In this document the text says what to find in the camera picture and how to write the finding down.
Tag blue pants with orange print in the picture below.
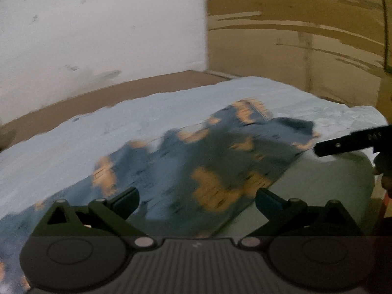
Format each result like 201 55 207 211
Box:
0 98 320 294

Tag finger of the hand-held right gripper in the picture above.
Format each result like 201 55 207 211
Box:
315 125 392 157

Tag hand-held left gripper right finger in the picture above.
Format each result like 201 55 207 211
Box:
240 188 364 249

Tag light wooden wardrobe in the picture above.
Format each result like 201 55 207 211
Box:
205 0 392 120

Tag person's right hand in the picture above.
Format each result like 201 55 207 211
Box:
372 165 392 191

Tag light blue quilted bedspread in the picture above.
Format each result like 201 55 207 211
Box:
0 76 388 294

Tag brown wooden headboard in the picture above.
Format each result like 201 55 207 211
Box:
0 70 242 154

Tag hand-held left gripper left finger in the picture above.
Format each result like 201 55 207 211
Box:
32 187 157 249

